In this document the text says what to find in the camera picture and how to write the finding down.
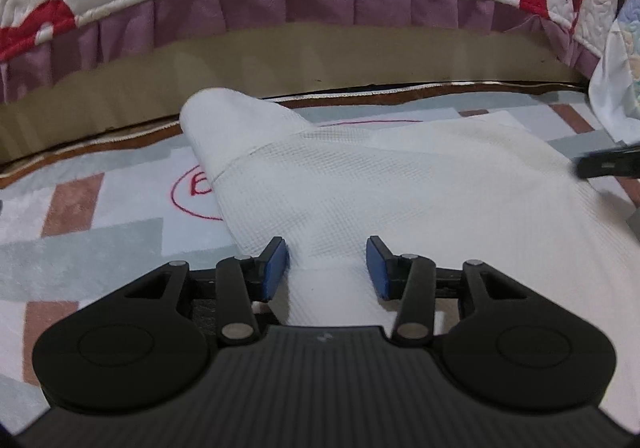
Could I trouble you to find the cream zip-up hoodie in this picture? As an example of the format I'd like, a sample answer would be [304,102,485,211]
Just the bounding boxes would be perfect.
[180,89,639,430]

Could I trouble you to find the floral quilted blanket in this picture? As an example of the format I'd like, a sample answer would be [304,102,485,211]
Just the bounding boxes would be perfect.
[589,0,639,145]

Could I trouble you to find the checkered play mat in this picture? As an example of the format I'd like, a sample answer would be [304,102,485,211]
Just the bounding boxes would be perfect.
[1,85,612,433]

